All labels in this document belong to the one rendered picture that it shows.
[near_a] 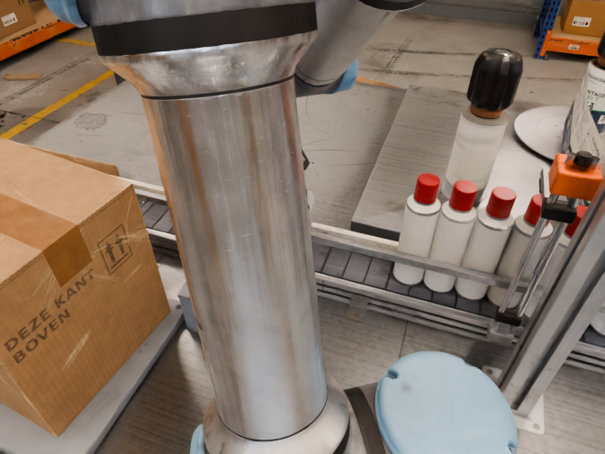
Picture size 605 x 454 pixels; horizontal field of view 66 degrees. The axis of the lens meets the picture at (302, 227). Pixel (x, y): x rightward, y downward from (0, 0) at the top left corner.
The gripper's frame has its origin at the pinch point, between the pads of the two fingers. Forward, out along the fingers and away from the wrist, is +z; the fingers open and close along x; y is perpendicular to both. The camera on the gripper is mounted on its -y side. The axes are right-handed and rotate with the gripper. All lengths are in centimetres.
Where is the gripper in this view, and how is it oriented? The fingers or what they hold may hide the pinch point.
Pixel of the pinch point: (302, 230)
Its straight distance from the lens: 81.4
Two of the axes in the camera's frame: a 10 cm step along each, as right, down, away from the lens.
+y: 3.4, -6.2, 7.1
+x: -8.2, 1.8, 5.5
